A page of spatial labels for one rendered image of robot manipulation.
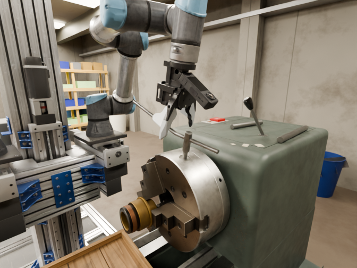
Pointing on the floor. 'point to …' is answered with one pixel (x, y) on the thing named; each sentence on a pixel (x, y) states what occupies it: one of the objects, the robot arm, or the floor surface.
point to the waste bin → (330, 173)
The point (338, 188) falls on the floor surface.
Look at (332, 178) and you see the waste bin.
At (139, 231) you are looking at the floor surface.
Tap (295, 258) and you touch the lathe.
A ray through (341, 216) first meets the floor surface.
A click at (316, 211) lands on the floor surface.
